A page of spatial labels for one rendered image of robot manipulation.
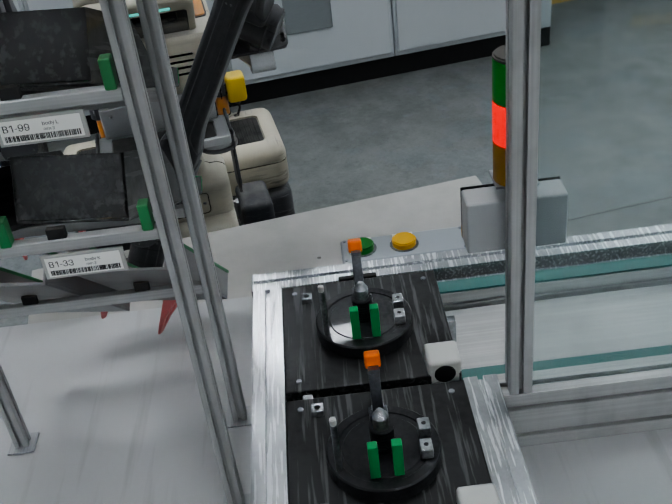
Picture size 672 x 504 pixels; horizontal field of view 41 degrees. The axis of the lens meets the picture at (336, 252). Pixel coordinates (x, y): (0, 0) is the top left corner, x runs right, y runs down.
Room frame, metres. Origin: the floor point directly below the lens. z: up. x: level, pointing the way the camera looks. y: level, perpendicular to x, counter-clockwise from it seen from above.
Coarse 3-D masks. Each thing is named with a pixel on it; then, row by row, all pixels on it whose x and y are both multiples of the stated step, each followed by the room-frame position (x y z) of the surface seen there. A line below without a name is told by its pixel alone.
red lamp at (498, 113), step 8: (496, 104) 0.91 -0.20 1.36; (496, 112) 0.90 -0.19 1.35; (504, 112) 0.89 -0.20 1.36; (496, 120) 0.90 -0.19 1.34; (504, 120) 0.89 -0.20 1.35; (496, 128) 0.90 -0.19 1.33; (504, 128) 0.89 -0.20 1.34; (496, 136) 0.90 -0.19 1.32; (504, 136) 0.89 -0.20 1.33; (496, 144) 0.90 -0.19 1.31; (504, 144) 0.89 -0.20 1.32
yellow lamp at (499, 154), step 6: (498, 150) 0.90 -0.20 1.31; (504, 150) 0.89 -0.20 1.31; (498, 156) 0.90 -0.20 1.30; (504, 156) 0.89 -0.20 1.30; (498, 162) 0.90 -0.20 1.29; (504, 162) 0.89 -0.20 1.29; (498, 168) 0.90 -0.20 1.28; (504, 168) 0.89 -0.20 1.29; (498, 174) 0.90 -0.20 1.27; (504, 174) 0.89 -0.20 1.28; (498, 180) 0.90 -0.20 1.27; (504, 180) 0.89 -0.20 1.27; (504, 186) 0.89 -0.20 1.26
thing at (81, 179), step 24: (24, 168) 0.89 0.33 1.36; (48, 168) 0.89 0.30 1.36; (72, 168) 0.88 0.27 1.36; (96, 168) 0.88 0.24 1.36; (120, 168) 0.87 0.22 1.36; (168, 168) 1.00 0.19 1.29; (24, 192) 0.88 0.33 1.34; (48, 192) 0.88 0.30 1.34; (72, 192) 0.87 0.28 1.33; (96, 192) 0.87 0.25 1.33; (120, 192) 0.86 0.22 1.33; (144, 192) 0.91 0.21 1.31; (24, 216) 0.87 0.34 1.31; (48, 216) 0.87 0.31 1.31; (72, 216) 0.86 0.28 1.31; (96, 216) 0.86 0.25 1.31; (120, 216) 0.85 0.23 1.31
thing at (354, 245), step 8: (352, 240) 1.11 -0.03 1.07; (360, 240) 1.10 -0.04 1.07; (352, 248) 1.10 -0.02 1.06; (360, 248) 1.10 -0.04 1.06; (352, 256) 1.08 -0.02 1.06; (360, 256) 1.10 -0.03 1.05; (352, 264) 1.09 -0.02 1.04; (360, 264) 1.09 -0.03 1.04; (360, 272) 1.09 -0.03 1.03; (360, 280) 1.08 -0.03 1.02
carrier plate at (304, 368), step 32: (288, 288) 1.15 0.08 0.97; (384, 288) 1.12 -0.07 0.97; (416, 288) 1.11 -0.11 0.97; (288, 320) 1.07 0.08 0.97; (416, 320) 1.03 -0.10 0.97; (288, 352) 0.99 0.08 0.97; (320, 352) 0.99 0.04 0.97; (416, 352) 0.96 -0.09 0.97; (288, 384) 0.93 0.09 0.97; (320, 384) 0.92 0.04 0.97; (352, 384) 0.91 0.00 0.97; (384, 384) 0.91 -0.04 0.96; (416, 384) 0.91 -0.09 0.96
